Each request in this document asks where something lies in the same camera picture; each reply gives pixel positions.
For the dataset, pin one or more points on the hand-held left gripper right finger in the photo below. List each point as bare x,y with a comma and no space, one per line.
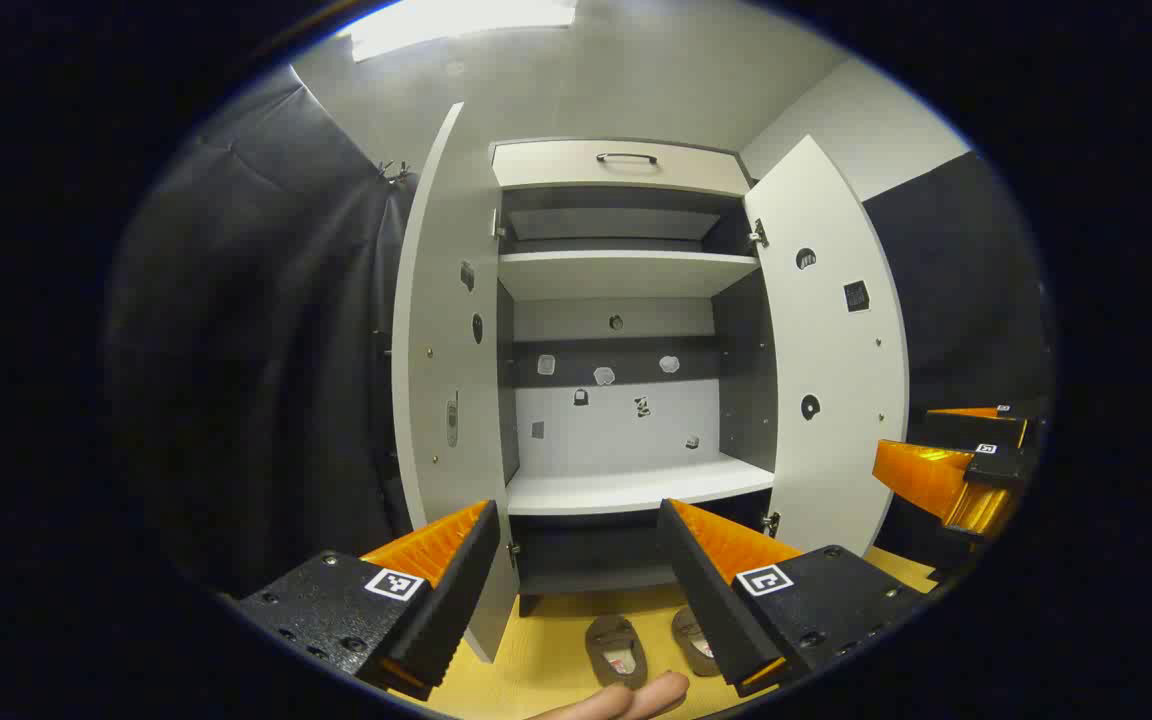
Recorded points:
711,600

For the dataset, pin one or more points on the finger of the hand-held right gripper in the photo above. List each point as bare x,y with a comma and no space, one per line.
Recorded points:
936,480
976,428

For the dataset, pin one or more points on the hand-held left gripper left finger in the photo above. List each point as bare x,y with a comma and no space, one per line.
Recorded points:
446,600

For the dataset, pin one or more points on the brown shoe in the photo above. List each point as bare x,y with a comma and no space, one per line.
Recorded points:
688,635
616,645

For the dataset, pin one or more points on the white cabinet door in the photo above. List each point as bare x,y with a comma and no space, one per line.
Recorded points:
436,300
836,340

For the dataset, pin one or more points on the white shoe cabinet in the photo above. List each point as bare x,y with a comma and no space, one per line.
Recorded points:
616,430

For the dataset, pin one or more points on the white cabinet shelf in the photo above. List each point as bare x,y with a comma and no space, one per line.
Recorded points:
636,485
626,272

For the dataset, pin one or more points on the white cabinet drawer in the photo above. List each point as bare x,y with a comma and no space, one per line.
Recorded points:
556,165

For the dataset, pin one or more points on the black backdrop cloth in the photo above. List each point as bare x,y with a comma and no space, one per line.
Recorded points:
256,300

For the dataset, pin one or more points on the ceiling light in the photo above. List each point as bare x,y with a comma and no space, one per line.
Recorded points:
456,25

